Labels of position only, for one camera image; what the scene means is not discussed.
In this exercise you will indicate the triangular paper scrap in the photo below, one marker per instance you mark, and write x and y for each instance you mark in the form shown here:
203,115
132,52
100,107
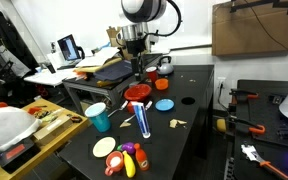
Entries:
125,124

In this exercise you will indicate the black table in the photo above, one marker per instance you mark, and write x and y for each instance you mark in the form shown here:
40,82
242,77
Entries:
177,146

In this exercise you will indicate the white paper stack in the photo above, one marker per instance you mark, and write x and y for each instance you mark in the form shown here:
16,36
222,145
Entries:
99,58

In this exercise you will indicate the small orange bowl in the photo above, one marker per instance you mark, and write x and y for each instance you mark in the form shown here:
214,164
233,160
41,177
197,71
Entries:
161,84

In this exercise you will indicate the white wall outlet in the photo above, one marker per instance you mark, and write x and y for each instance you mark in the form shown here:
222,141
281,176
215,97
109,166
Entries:
221,82

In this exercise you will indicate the dark blue folder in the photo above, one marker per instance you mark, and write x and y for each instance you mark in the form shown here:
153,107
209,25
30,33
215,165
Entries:
117,71

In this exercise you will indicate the silver fork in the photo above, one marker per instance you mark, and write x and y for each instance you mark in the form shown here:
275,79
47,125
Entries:
130,118
118,110

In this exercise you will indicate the white cloth bundle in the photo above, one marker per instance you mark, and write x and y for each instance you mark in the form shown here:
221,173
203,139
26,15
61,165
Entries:
7,126

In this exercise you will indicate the yellow toy banana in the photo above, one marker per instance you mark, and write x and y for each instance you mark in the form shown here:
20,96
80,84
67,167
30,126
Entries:
129,165

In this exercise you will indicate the open cardboard box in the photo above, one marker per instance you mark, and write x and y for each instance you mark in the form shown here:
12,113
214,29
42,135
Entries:
113,38

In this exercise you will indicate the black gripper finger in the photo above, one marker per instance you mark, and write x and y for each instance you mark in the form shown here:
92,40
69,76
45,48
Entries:
140,68
134,68

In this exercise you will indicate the yellow wooden board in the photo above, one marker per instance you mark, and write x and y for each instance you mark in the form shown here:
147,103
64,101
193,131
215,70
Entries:
87,69

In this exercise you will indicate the blue and white toothpaste tube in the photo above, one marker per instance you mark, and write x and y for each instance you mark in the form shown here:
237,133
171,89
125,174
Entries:
141,120

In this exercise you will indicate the black scale with red label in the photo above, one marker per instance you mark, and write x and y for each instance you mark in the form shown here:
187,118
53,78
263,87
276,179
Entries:
17,153

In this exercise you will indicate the black workbench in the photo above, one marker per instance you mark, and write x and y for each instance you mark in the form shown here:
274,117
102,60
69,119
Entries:
267,110

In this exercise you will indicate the yellow sponge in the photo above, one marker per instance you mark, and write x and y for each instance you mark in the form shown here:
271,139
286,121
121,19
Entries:
221,125

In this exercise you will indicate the orange toy ketchup bottle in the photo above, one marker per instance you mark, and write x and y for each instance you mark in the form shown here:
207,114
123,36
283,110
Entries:
142,160

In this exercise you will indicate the red mug with white inside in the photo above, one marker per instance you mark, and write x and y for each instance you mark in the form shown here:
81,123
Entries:
114,162

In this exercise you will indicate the flat cardboard box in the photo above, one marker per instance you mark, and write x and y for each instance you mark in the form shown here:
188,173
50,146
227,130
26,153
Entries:
52,127

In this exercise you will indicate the small paper crumb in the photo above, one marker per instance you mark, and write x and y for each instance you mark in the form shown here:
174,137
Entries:
192,80

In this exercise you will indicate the crumpled paper scrap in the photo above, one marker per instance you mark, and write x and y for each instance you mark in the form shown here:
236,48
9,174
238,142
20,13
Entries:
173,123

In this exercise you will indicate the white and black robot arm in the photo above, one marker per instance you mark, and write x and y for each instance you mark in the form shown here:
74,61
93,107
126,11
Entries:
144,8

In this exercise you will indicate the blue plastic plate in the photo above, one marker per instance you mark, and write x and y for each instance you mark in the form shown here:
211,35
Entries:
164,105

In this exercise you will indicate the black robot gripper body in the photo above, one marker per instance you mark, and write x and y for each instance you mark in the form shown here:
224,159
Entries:
136,48

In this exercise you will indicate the grey metal table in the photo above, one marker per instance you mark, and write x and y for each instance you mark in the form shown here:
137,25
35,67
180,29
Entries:
114,89

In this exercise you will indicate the cream round plate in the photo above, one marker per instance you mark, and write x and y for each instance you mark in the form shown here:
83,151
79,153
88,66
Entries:
104,147

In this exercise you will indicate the teal plastic cup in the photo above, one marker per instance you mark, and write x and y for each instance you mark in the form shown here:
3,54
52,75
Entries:
99,118

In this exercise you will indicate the large cardboard panel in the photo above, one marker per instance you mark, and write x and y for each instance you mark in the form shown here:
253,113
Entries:
250,30

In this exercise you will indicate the black headphones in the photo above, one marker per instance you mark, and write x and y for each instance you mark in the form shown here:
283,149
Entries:
82,52

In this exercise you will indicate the open laptop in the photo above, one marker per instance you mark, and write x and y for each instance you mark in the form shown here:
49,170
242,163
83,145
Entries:
68,48

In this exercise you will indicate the wooden table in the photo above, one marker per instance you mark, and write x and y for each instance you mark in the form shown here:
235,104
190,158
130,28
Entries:
47,146

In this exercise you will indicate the purple toy eggplant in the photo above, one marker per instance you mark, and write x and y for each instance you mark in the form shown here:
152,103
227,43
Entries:
128,147

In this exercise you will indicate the red plastic bowl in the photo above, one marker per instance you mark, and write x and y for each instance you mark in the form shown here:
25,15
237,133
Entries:
137,92

